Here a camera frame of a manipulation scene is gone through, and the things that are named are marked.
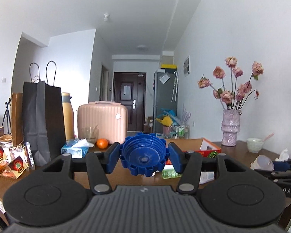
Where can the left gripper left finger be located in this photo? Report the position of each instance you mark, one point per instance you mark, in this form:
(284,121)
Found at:
(99,164)

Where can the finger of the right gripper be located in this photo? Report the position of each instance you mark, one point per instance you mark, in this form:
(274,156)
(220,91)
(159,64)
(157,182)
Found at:
(282,166)

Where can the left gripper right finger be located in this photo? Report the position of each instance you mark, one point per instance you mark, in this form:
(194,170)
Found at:
(189,165)

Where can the orange fruit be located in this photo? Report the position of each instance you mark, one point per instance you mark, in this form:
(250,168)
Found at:
(102,143)

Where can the red cardboard box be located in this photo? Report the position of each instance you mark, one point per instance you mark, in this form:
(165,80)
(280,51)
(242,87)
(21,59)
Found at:
(207,150)

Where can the green packet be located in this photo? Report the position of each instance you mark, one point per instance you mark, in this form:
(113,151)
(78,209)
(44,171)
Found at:
(169,172)

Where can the blue tissue pack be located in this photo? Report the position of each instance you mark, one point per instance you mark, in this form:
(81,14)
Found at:
(77,148)

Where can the clear drinking glass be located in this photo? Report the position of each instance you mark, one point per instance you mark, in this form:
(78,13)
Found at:
(90,134)

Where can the pink suitcase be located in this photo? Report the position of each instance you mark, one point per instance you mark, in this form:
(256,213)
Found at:
(110,118)

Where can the yellow thermos flask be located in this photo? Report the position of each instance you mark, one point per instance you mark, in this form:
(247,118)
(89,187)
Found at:
(68,116)

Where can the pink ceramic vase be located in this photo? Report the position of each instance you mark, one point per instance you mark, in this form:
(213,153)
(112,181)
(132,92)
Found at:
(230,126)

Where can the dried pink flowers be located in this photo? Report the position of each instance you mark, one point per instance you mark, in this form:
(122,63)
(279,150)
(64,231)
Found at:
(235,96)

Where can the black paper bag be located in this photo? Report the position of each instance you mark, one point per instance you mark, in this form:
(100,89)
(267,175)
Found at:
(42,119)

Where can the dark brown door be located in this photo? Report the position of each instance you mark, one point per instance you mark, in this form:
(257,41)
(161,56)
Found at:
(129,90)

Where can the grey refrigerator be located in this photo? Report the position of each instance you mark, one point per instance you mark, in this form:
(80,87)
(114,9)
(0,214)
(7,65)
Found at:
(163,89)

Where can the yellow box on fridge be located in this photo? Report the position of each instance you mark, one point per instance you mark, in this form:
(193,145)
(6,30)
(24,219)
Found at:
(168,66)

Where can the camera tripod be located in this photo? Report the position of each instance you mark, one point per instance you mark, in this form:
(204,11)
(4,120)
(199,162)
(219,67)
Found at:
(6,122)

